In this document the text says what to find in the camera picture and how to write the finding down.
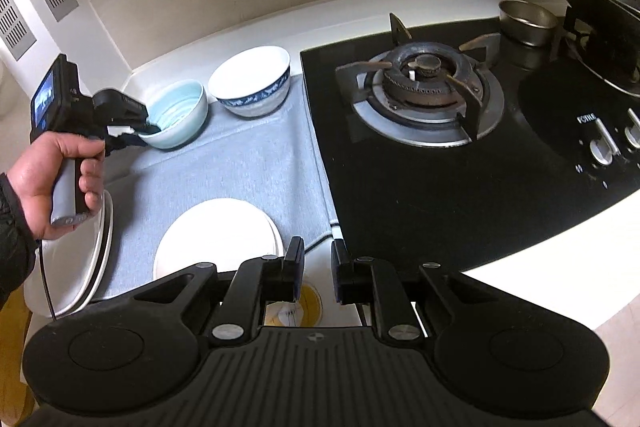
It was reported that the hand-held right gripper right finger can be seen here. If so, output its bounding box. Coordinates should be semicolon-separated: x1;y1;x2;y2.
331;239;493;350

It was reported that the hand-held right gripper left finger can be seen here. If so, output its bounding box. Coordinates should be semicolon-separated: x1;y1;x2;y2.
150;236;307;348

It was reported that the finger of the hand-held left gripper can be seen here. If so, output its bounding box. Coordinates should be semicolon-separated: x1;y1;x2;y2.
106;129;148;155
102;89;151;130

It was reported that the cream bowl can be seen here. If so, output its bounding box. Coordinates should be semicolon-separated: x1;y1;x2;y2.
260;212;287;260
153;199;281;288

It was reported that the teal ribbed bowl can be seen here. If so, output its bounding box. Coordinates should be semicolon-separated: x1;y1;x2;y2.
137;79;209;151

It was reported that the white bowl blue pattern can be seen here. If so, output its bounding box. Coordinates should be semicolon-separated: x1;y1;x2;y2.
208;46;292;118

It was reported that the person's left forearm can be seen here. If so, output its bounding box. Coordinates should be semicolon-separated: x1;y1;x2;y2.
0;172;41;308

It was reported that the person's left hand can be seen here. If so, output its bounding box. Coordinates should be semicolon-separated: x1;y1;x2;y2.
7;136;108;241

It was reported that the yellow rimmed dish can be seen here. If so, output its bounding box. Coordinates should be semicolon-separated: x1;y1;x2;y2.
265;284;325;328

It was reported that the grey dish mat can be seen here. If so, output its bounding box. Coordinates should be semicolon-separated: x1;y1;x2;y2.
102;72;346;303

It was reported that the black glass gas hob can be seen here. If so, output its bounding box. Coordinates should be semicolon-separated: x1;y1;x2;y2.
300;14;640;280

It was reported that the gas burner grate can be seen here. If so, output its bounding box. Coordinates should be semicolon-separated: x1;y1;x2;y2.
564;6;603;55
335;13;506;148

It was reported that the silver stove knob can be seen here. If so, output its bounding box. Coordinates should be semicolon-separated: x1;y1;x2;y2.
624;107;640;148
589;117;622;166

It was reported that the small steel pot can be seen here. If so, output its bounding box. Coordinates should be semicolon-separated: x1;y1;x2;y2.
498;0;558;48

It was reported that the black wok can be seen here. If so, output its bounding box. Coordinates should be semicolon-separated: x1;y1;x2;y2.
537;0;640;98

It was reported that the black cable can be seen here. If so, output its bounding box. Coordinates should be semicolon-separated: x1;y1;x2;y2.
36;237;57;321

